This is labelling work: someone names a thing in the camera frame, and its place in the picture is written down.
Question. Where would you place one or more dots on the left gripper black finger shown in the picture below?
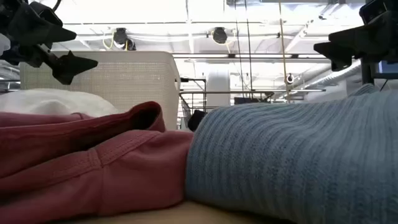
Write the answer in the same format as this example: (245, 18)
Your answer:
(46, 28)
(73, 67)

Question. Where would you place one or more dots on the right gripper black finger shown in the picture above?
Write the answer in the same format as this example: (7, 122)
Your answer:
(357, 37)
(337, 54)

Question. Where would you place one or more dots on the maroon cloth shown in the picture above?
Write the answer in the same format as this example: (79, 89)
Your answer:
(124, 161)

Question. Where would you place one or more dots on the blue ribbed cloth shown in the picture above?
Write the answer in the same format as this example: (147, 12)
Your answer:
(295, 155)

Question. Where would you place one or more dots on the plain black cloth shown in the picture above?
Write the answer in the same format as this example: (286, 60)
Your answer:
(196, 119)

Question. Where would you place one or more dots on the white cloth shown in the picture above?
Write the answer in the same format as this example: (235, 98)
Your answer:
(46, 101)

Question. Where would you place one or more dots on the small black ceiling reel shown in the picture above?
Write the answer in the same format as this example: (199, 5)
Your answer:
(289, 78)

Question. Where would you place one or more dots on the white perforated plastic bin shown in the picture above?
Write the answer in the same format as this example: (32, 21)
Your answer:
(124, 81)

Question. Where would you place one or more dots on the long ceiling light strip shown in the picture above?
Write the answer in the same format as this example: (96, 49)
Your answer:
(248, 56)

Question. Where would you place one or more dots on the black background cabinet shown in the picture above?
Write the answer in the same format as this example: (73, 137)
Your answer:
(245, 100)

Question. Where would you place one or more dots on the black metal rack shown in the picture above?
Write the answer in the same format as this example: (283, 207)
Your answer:
(199, 80)

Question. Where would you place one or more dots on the silver ventilation duct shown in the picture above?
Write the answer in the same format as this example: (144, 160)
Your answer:
(335, 76)

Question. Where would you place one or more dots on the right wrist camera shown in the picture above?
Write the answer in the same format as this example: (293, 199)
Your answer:
(373, 11)

